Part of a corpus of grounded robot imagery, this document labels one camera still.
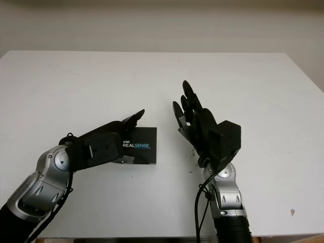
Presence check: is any black RealSense box lid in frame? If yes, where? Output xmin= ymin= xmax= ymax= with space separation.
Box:
xmin=117 ymin=126 xmax=157 ymax=166

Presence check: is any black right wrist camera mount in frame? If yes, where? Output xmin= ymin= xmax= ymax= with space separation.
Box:
xmin=209 ymin=120 xmax=242 ymax=171

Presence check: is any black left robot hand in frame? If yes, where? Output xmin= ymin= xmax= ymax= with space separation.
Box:
xmin=75 ymin=109 xmax=145 ymax=165

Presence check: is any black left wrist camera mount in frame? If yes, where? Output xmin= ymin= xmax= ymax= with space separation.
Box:
xmin=65 ymin=131 xmax=120 ymax=173

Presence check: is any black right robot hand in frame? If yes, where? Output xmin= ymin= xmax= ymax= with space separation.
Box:
xmin=172 ymin=80 xmax=219 ymax=169

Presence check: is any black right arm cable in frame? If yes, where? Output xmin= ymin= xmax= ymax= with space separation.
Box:
xmin=194 ymin=172 xmax=216 ymax=243

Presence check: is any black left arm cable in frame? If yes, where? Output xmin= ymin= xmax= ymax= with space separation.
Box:
xmin=35 ymin=132 xmax=75 ymax=243

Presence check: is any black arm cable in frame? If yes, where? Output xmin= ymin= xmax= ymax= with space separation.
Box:
xmin=35 ymin=132 xmax=75 ymax=243
xmin=194 ymin=172 xmax=216 ymax=243

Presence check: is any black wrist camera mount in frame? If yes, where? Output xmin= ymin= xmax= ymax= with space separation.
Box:
xmin=65 ymin=131 xmax=120 ymax=173
xmin=209 ymin=120 xmax=242 ymax=171

